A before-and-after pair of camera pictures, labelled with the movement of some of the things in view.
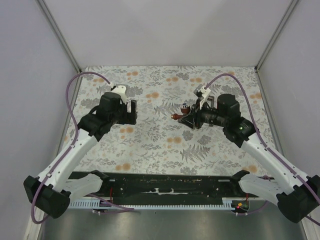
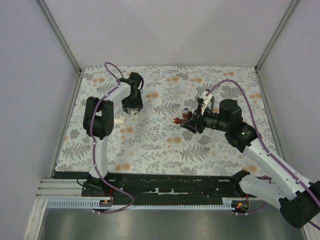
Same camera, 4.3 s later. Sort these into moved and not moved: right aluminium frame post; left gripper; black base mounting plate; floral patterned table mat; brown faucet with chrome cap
Moved: left gripper; brown faucet with chrome cap
Not moved: floral patterned table mat; right aluminium frame post; black base mounting plate
